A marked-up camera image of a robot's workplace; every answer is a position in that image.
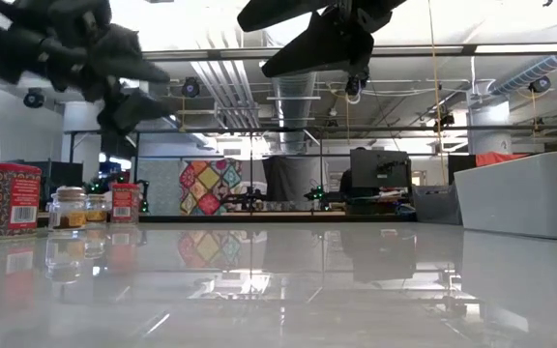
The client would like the orange cloth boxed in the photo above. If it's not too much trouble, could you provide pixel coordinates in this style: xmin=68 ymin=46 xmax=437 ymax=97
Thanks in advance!
xmin=475 ymin=152 xmax=531 ymax=168

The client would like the black ceiling camera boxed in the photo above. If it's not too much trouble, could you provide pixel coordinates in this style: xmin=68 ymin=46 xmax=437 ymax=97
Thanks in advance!
xmin=344 ymin=74 xmax=370 ymax=97
xmin=529 ymin=75 xmax=552 ymax=95
xmin=21 ymin=87 xmax=46 ymax=109
xmin=181 ymin=76 xmax=201 ymax=99

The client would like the silver ventilation duct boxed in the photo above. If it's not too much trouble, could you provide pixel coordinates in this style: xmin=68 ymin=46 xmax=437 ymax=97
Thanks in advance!
xmin=272 ymin=72 xmax=319 ymax=156

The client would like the black hanging cloth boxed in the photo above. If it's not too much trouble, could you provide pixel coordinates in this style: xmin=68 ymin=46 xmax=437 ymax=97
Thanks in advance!
xmin=262 ymin=155 xmax=331 ymax=203

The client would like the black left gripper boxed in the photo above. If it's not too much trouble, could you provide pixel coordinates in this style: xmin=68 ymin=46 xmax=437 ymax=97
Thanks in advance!
xmin=41 ymin=0 xmax=183 ymax=136

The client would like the patterned smoked paprika tin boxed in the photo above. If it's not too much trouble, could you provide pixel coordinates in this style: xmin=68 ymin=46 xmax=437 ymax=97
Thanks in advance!
xmin=110 ymin=182 xmax=141 ymax=225
xmin=0 ymin=162 xmax=43 ymax=239

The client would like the white plastic bin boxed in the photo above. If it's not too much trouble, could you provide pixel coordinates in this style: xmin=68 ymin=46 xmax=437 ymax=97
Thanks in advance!
xmin=454 ymin=149 xmax=557 ymax=242

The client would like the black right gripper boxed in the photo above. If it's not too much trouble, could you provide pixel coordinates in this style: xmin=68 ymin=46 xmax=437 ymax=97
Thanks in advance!
xmin=237 ymin=0 xmax=408 ymax=78

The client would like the striped ceiling duct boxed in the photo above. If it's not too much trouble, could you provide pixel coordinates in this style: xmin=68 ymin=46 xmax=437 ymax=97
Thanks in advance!
xmin=488 ymin=51 xmax=557 ymax=97

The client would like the small glass jar cork lid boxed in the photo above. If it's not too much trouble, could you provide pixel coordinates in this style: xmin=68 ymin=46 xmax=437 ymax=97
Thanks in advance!
xmin=84 ymin=192 xmax=111 ymax=224
xmin=47 ymin=186 xmax=89 ymax=232

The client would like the colourful patchwork quilt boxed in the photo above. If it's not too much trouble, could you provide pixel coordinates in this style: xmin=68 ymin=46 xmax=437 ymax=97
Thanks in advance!
xmin=178 ymin=159 xmax=244 ymax=217

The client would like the dark grey plastic bin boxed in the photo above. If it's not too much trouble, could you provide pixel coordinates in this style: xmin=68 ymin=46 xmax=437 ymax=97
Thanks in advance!
xmin=411 ymin=184 xmax=463 ymax=226

